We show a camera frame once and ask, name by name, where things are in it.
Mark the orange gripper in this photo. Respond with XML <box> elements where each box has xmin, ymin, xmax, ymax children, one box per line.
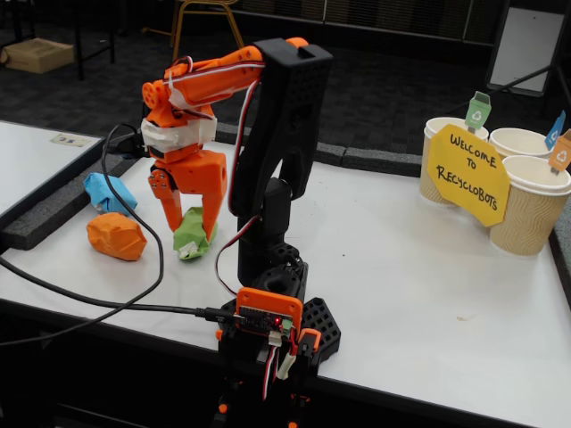
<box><xmin>149</xmin><ymin>141</ymin><xmax>229</xmax><ymax>244</ymax></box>

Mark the green paper wad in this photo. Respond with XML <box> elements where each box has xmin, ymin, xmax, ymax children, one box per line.
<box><xmin>172</xmin><ymin>207</ymin><xmax>219</xmax><ymax>261</ymax></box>

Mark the orange paper wad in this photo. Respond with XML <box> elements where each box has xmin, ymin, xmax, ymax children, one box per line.
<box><xmin>86</xmin><ymin>212</ymin><xmax>148</xmax><ymax>263</ymax></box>

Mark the blue paper wad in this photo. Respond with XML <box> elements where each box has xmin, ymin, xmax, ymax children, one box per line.
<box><xmin>83</xmin><ymin>172</ymin><xmax>138</xmax><ymax>216</ymax></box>

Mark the black robot base with clamp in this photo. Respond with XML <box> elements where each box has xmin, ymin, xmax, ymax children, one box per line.
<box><xmin>216</xmin><ymin>256</ymin><xmax>343</xmax><ymax>428</ymax></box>

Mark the white masking tape wrap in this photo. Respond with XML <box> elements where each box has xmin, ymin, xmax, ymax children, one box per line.
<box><xmin>140</xmin><ymin>114</ymin><xmax>219</xmax><ymax>152</ymax></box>

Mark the black webcam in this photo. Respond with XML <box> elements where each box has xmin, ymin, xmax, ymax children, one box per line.
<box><xmin>106</xmin><ymin>131</ymin><xmax>151</xmax><ymax>160</ymax></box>

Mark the controller board in orange holder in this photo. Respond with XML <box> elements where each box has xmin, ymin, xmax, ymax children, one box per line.
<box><xmin>235</xmin><ymin>287</ymin><xmax>305</xmax><ymax>347</ymax></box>

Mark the small paper label sticker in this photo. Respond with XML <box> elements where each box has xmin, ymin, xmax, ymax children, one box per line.
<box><xmin>50</xmin><ymin>133</ymin><xmax>93</xmax><ymax>148</ymax></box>

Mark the black foam border strip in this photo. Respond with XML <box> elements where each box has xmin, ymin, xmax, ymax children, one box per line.
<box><xmin>343</xmin><ymin>146</ymin><xmax>423</xmax><ymax>177</ymax></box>
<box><xmin>2</xmin><ymin>133</ymin><xmax>155</xmax><ymax>251</ymax></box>
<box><xmin>213</xmin><ymin>119</ymin><xmax>347</xmax><ymax>166</ymax></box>
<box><xmin>549</xmin><ymin>218</ymin><xmax>571</xmax><ymax>286</ymax></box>

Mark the black framed white board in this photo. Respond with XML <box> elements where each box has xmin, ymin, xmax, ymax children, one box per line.
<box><xmin>0</xmin><ymin>119</ymin><xmax>110</xmax><ymax>231</ymax></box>

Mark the brown cardboard box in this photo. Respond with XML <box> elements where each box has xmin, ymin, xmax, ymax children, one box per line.
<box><xmin>0</xmin><ymin>37</ymin><xmax>76</xmax><ymax>75</ymax></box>

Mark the paper cup with green tag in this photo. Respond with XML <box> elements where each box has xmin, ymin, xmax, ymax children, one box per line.
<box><xmin>418</xmin><ymin>116</ymin><xmax>491</xmax><ymax>207</ymax></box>

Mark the yellow handwritten welcome sign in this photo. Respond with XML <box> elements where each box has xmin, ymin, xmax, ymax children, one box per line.
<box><xmin>426</xmin><ymin>123</ymin><xmax>511</xmax><ymax>227</ymax></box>

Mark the green recycling bin tag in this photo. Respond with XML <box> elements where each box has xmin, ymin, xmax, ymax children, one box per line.
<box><xmin>464</xmin><ymin>91</ymin><xmax>492</xmax><ymax>135</ymax></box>

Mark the paper cup with orange tag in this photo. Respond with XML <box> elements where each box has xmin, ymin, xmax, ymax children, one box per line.
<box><xmin>489</xmin><ymin>154</ymin><xmax>571</xmax><ymax>258</ymax></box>

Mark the paper cup with blue tag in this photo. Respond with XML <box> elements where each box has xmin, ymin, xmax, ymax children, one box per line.
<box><xmin>488</xmin><ymin>128</ymin><xmax>557</xmax><ymax>161</ymax></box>

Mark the blue recycling bin tag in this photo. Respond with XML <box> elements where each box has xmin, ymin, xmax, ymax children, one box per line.
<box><xmin>544</xmin><ymin>110</ymin><xmax>567</xmax><ymax>151</ymax></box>

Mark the orange recycling bin tag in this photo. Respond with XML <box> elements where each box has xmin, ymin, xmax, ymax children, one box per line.
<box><xmin>548</xmin><ymin>128</ymin><xmax>571</xmax><ymax>176</ymax></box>

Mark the thin black webcam cable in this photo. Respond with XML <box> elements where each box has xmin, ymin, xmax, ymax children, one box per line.
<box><xmin>0</xmin><ymin>122</ymin><xmax>166</xmax><ymax>348</ymax></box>

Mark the red white black servo wire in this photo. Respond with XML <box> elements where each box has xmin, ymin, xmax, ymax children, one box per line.
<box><xmin>167</xmin><ymin>55</ymin><xmax>269</xmax><ymax>299</ymax></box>
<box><xmin>260</xmin><ymin>332</ymin><xmax>299</xmax><ymax>402</ymax></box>

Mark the thick black USB cable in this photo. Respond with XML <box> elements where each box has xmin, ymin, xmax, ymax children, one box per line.
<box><xmin>0</xmin><ymin>253</ymin><xmax>237</xmax><ymax>325</ymax></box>

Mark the black metal table frame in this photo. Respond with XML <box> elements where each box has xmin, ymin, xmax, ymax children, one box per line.
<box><xmin>73</xmin><ymin>0</ymin><xmax>117</xmax><ymax>81</ymax></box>

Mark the upright white panel black frame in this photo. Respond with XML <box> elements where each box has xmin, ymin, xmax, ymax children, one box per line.
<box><xmin>485</xmin><ymin>0</ymin><xmax>567</xmax><ymax>97</ymax></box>

